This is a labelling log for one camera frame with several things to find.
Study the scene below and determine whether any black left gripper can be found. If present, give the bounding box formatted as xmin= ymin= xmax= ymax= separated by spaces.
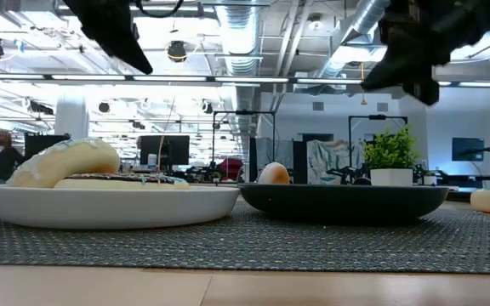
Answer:
xmin=61 ymin=0 xmax=154 ymax=76

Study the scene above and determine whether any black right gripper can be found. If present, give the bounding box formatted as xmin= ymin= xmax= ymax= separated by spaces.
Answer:
xmin=362 ymin=0 xmax=484 ymax=106

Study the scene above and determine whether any large white teal-striped donut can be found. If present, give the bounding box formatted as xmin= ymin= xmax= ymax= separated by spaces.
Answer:
xmin=5 ymin=137 xmax=122 ymax=190

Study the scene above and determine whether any large blue glazed donut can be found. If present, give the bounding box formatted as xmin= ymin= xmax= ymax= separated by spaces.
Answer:
xmin=52 ymin=172 xmax=191 ymax=190

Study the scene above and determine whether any small white donut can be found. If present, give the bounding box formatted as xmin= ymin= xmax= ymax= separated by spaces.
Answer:
xmin=256 ymin=161 xmax=291 ymax=185

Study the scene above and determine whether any long ceiling light strip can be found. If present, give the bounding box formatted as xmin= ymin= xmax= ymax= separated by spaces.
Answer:
xmin=0 ymin=72 xmax=365 ymax=85

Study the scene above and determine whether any white round column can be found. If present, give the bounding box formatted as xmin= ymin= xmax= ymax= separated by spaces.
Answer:
xmin=54 ymin=93 xmax=90 ymax=139

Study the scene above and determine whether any green plant in white pot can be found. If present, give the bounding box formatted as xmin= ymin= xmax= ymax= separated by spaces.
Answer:
xmin=362 ymin=124 xmax=420 ymax=187

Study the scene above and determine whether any black computer monitor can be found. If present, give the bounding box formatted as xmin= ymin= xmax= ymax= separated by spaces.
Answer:
xmin=23 ymin=133 xmax=71 ymax=162
xmin=138 ymin=134 xmax=191 ymax=167

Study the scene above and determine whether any dark background table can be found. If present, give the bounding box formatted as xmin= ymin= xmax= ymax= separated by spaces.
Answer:
xmin=436 ymin=173 xmax=490 ymax=191

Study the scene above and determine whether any pale draped cloth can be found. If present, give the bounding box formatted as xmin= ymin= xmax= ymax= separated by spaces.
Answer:
xmin=306 ymin=139 xmax=359 ymax=184

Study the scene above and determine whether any black round plate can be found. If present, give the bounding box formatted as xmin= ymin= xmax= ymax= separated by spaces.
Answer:
xmin=236 ymin=182 xmax=451 ymax=225

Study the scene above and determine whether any red chair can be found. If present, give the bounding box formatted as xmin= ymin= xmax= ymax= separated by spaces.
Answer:
xmin=219 ymin=157 xmax=245 ymax=182

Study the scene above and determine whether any white round plate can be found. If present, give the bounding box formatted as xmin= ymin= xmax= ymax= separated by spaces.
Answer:
xmin=0 ymin=184 xmax=241 ymax=231

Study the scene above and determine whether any person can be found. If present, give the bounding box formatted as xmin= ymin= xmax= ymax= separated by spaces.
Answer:
xmin=0 ymin=129 xmax=26 ymax=183

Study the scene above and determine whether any grey woven placemat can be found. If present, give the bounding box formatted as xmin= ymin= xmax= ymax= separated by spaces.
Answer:
xmin=0 ymin=199 xmax=490 ymax=275

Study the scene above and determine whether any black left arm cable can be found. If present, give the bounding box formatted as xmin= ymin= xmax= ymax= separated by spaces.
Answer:
xmin=135 ymin=0 xmax=185 ymax=20

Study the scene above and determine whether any black background rig frame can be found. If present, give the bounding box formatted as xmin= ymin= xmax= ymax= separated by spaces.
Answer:
xmin=347 ymin=114 xmax=409 ymax=171
xmin=212 ymin=110 xmax=277 ymax=184

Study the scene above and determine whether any silver ventilation duct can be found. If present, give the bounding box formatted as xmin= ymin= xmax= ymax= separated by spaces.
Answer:
xmin=312 ymin=0 xmax=393 ymax=80
xmin=215 ymin=0 xmax=267 ymax=158

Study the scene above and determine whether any blue wall screen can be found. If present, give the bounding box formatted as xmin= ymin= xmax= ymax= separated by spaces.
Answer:
xmin=451 ymin=136 xmax=486 ymax=163

